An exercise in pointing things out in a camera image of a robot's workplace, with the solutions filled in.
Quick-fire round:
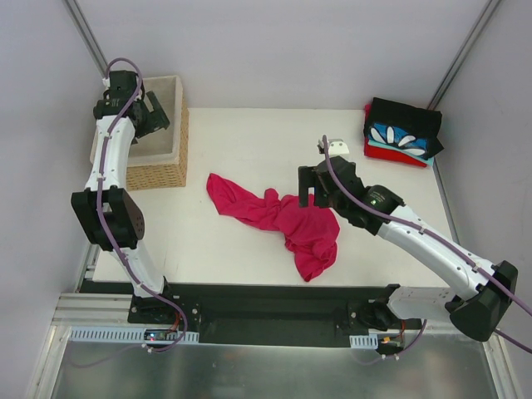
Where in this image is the magenta pink t-shirt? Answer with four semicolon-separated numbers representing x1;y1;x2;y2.
206;173;341;283

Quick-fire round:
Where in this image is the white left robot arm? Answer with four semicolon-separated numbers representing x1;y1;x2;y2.
71;71;176;323

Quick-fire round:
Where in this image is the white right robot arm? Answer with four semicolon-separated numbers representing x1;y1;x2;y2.
298;156;518;342

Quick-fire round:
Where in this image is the woven wicker basket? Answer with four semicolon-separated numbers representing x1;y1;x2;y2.
86;75;190;191

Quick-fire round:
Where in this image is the red folded t-shirt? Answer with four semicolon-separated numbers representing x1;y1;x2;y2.
363;140;427;168

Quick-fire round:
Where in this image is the light teal folded t-shirt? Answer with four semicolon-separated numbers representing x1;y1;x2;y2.
369;141;434;165

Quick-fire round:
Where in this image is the black folded printed t-shirt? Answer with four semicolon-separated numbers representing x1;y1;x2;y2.
363;97;444;159

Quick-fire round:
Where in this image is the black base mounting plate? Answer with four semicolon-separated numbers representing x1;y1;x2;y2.
81;281;421;347

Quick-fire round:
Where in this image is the left aluminium corner post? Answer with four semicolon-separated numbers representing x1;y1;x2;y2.
62;0;108;76

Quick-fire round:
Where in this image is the aluminium corner post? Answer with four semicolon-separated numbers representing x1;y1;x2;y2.
62;0;108;76
426;0;505;111

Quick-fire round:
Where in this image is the right white cable duct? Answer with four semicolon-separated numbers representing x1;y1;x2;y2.
349;333;379;350

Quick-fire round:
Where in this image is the white cable duct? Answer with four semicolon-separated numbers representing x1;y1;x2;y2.
349;333;379;350
70;327;181;346

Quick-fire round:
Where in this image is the aluminium frame rail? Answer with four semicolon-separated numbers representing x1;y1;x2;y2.
52;293;131;324

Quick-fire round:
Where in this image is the left white cable duct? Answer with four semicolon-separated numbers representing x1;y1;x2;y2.
70;327;181;346

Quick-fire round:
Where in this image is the right aluminium corner post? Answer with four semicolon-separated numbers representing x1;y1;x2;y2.
426;0;505;111

